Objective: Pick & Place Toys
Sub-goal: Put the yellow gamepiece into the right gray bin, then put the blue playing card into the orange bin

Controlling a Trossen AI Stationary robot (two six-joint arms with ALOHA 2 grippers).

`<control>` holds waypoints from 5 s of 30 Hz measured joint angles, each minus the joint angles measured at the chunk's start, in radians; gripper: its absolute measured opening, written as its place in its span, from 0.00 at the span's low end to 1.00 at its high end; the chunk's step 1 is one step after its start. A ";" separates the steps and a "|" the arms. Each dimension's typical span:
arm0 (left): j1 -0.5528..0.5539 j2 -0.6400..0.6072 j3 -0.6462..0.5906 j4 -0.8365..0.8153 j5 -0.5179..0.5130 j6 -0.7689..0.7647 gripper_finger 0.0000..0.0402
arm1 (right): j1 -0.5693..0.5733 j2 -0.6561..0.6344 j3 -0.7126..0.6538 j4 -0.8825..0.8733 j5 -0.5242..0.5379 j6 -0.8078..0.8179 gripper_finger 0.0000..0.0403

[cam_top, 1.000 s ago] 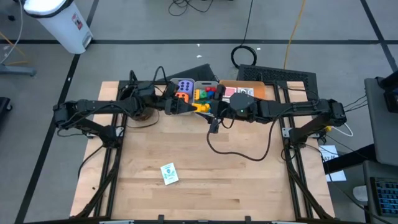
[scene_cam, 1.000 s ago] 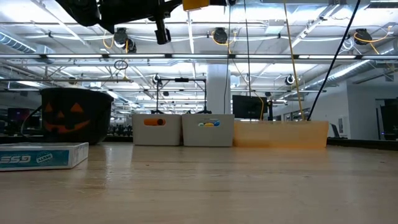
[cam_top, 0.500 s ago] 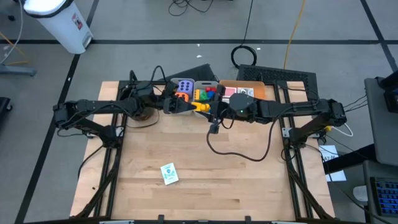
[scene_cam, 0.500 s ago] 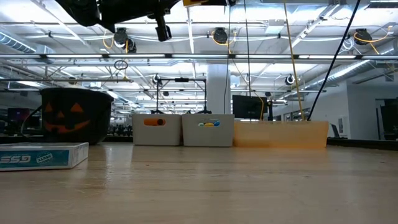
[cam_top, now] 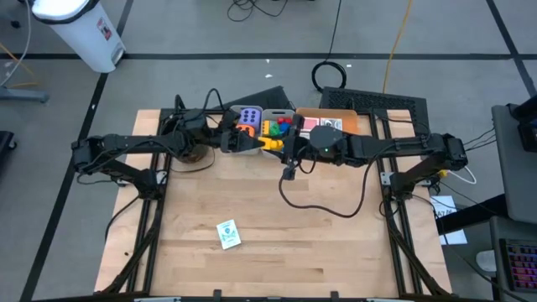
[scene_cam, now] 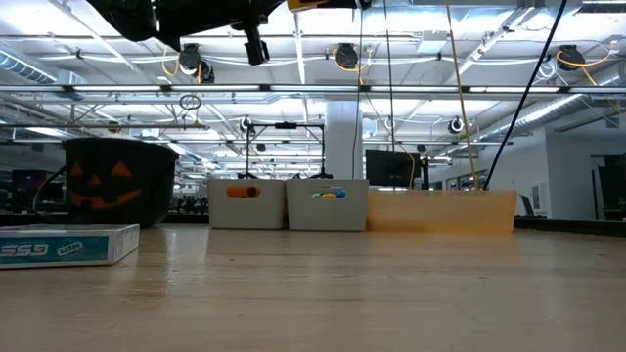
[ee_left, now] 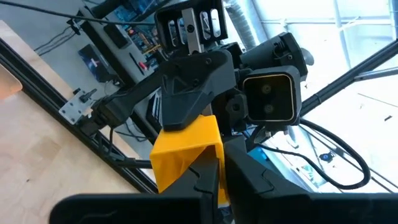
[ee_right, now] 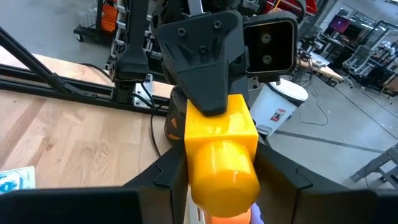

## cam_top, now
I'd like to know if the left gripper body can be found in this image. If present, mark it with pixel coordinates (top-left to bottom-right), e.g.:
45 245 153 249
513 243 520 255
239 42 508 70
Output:
208 124 245 154

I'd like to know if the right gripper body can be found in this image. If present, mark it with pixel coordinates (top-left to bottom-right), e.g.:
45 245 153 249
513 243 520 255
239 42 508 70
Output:
288 113 350 168

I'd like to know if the yellow toy brick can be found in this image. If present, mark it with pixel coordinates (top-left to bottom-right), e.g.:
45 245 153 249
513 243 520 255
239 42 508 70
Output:
257 136 285 153

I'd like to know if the blue-backed card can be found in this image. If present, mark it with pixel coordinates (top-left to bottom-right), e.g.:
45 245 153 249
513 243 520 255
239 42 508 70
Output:
320 117 343 132

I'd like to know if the purple foam die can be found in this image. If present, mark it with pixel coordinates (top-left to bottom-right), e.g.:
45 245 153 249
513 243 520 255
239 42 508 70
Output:
240 107 263 126

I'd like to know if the white plastic bin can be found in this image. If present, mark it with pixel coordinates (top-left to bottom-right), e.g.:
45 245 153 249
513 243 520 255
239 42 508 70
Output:
259 107 297 159
228 104 264 157

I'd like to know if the teal playing card box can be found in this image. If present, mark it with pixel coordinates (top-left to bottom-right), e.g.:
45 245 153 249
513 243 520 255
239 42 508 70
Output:
216 218 242 251

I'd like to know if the orange translucent tray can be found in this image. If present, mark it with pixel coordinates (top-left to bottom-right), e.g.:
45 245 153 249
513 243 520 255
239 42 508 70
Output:
295 107 360 136

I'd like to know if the black pumpkin face bucket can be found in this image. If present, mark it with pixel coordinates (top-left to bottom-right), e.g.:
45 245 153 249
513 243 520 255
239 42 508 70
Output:
172 144 211 165

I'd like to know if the black perforated computer case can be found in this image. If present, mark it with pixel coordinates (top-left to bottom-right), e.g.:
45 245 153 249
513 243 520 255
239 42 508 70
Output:
318 86 430 139

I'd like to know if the white paper sheet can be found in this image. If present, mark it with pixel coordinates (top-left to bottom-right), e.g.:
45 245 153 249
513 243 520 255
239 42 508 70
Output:
429 195 468 246

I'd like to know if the white trash can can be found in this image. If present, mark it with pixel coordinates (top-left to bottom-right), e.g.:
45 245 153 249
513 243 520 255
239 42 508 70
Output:
31 0 127 75

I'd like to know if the grey desk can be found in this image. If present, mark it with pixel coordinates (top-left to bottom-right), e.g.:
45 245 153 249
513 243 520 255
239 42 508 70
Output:
489 102 537 224

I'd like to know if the white computer mouse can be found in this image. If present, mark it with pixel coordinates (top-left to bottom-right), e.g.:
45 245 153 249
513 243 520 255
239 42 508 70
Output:
475 248 498 273

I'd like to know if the black desk device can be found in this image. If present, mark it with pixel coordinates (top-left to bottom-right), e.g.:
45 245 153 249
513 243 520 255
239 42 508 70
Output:
506 92 537 153

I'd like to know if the grey stand base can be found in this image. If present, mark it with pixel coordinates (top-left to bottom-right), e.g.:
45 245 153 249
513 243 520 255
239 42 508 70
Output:
0 86 49 104

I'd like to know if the backlit black keyboard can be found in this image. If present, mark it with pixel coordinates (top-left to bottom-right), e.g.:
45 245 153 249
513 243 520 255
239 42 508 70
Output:
498 237 537 294

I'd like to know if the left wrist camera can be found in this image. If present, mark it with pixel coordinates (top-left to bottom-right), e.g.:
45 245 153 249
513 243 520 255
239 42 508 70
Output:
221 109 241 132

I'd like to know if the black cable by bucket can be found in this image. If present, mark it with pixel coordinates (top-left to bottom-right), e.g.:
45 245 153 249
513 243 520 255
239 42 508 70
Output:
167 150 216 174

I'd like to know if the black left camera cable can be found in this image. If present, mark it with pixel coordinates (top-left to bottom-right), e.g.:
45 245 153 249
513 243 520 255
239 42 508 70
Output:
202 87 226 113

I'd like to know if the black camera cable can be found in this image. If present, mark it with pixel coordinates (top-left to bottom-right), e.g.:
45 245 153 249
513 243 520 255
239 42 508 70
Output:
278 144 381 220
202 87 226 113

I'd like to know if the black right camera cable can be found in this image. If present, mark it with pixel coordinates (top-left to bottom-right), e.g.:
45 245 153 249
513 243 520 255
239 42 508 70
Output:
278 144 381 220

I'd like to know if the coiled black floor cable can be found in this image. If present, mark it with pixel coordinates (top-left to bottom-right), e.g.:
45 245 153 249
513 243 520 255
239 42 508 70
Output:
310 0 348 95

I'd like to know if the yellow cable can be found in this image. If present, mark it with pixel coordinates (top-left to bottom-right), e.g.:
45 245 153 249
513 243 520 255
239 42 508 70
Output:
381 0 415 95

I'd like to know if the white cable loop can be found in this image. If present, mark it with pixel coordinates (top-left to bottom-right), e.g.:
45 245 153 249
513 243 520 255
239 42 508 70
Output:
456 166 478 185

